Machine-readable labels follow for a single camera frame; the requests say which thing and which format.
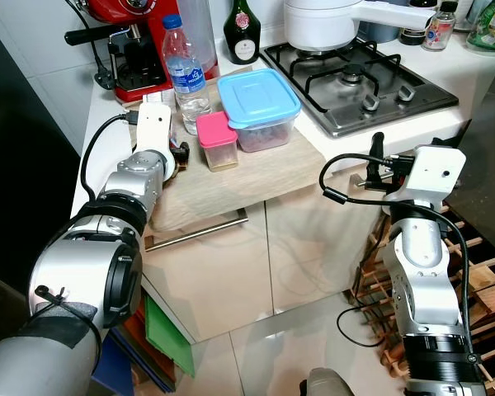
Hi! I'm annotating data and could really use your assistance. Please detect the dark fridge door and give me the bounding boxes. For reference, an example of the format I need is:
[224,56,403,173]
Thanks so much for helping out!
[456,51,495,242]

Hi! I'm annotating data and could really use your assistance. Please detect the pink lid food container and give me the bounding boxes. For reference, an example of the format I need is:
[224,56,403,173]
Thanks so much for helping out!
[196,111,239,172]

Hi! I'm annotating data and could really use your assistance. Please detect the steel gas hob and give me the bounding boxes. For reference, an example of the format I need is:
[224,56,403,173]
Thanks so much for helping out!
[259,36,461,139]

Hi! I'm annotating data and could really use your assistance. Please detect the clear plastic water bottle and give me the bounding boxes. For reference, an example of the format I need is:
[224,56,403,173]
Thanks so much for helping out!
[162,13,213,135]

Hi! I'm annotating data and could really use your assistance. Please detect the blue lid food container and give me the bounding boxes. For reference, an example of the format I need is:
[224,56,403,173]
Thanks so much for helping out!
[217,68,303,153]

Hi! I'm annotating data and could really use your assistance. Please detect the black bottle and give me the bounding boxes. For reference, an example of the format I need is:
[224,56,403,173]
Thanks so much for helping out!
[399,0,440,46]

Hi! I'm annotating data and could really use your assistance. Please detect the clear plastic jug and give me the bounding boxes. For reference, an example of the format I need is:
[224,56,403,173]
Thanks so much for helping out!
[175,0,219,73]

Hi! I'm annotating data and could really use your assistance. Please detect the small spice jar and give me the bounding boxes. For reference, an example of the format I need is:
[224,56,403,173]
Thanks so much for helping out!
[422,2,458,52]

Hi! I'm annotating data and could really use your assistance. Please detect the dark green glass bottle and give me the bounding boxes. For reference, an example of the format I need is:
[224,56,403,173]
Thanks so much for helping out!
[223,0,262,65]

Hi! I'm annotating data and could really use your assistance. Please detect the white saucepan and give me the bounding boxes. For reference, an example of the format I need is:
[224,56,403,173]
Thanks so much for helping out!
[282,0,436,54]

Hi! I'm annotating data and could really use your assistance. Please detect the wooden wine rack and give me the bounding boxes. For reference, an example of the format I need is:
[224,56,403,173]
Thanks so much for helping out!
[349,186,495,396]

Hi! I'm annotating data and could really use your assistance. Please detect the red coffee machine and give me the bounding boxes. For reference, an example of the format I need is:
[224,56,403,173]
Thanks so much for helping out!
[64,0,219,104]

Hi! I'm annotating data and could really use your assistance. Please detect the green food packet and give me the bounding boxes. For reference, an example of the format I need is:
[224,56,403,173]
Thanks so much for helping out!
[467,0,495,51]

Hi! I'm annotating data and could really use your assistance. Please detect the orange board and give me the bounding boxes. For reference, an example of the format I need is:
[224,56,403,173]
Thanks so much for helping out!
[118,301,149,347]

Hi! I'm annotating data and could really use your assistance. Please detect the green board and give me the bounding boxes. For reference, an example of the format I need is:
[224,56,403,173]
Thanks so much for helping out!
[144,295,197,379]

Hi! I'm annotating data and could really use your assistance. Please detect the grey robot foot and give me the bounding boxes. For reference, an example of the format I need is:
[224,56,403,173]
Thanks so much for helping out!
[304,366,357,396]

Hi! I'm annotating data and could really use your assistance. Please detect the blue board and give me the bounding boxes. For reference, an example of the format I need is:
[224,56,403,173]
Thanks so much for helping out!
[91,337,138,396]

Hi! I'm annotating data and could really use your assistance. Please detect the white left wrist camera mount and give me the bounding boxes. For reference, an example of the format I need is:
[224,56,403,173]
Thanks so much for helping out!
[134,102,175,158]

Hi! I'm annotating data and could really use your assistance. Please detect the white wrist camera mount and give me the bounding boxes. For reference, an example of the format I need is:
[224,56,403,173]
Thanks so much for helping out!
[134,102,175,158]
[386,145,468,204]

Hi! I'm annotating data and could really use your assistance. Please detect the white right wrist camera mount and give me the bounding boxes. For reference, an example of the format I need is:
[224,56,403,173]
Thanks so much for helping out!
[386,145,468,204]

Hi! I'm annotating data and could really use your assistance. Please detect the steel bar cabinet handle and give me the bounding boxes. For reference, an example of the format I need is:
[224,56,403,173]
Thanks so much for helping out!
[144,207,249,252]

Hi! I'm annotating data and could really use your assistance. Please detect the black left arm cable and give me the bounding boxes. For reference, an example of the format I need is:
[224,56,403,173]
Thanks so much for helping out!
[80,111,143,203]

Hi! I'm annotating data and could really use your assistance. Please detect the thin black floor cable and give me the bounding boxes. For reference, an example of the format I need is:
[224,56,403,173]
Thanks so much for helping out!
[337,304,390,348]

